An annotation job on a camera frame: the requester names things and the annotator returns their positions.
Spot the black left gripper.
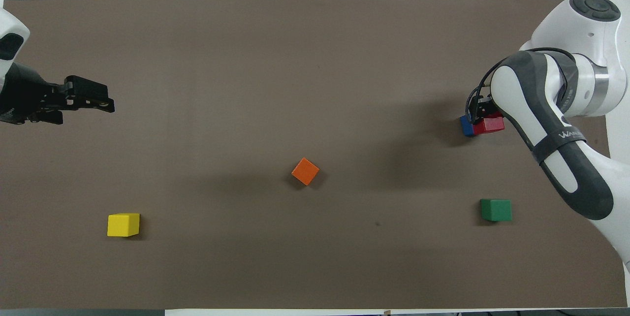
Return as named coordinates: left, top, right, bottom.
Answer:
left=0, top=62, right=116, bottom=126

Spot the red wooden block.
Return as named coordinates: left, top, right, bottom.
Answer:
left=472, top=117, right=505, bottom=135

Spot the blue wooden block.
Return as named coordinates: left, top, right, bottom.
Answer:
left=459, top=115, right=477, bottom=138

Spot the green wooden block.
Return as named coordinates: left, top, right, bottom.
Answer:
left=480, top=199, right=513, bottom=222

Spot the yellow wooden block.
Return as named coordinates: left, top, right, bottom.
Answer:
left=107, top=213, right=141, bottom=238

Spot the orange wooden block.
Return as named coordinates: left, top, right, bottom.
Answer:
left=291, top=158, right=320, bottom=187

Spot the brown table mat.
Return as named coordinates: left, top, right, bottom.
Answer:
left=0, top=0, right=629, bottom=310

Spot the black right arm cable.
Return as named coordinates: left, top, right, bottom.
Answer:
left=465, top=47, right=577, bottom=126

